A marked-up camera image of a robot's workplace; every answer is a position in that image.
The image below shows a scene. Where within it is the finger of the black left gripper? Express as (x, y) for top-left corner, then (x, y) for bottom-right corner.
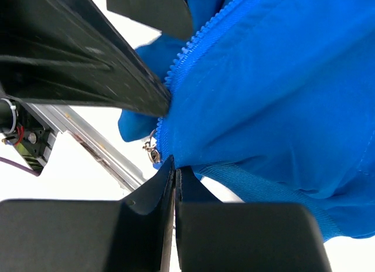
(1, 0), (171, 117)
(107, 0), (193, 40)

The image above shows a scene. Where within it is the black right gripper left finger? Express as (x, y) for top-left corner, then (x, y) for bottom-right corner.
(1, 158), (175, 271)

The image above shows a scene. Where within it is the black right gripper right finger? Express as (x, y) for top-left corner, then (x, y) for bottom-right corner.
(175, 167), (331, 272)

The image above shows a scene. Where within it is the blue white red jacket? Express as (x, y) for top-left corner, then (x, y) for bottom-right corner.
(118, 0), (374, 240)

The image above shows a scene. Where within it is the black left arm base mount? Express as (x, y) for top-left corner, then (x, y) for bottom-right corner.
(1, 97), (58, 176)

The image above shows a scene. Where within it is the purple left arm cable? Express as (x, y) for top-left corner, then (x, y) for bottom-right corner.
(0, 156), (42, 178)

